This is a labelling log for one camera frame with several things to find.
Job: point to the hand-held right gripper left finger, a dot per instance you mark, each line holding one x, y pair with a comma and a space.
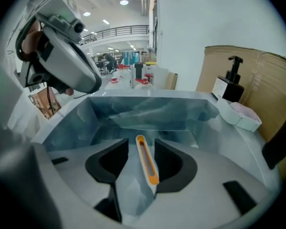
78, 187

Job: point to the pink soap bar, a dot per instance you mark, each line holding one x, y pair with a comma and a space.
245, 112

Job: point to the grey black water dispenser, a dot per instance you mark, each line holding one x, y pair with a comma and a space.
138, 70

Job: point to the round ceiling light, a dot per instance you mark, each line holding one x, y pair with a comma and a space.
86, 13
124, 2

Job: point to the white panel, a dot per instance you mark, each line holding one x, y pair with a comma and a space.
161, 77

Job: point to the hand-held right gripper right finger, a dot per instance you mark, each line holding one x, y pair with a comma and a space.
205, 187

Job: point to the black soap pump bottle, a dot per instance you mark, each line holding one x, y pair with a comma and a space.
233, 87

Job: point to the long cardboard box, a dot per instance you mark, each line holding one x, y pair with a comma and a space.
172, 81

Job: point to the white soap dish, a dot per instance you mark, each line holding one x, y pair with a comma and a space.
228, 114

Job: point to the large cardboard sheet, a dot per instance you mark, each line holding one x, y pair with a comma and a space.
264, 80

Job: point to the black balcony railing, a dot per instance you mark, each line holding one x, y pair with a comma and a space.
114, 31

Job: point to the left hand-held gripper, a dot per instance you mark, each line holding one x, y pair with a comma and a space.
59, 6

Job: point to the brown wooden stool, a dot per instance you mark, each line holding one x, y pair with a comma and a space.
44, 101

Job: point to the person's left hand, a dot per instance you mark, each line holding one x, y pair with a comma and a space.
31, 43

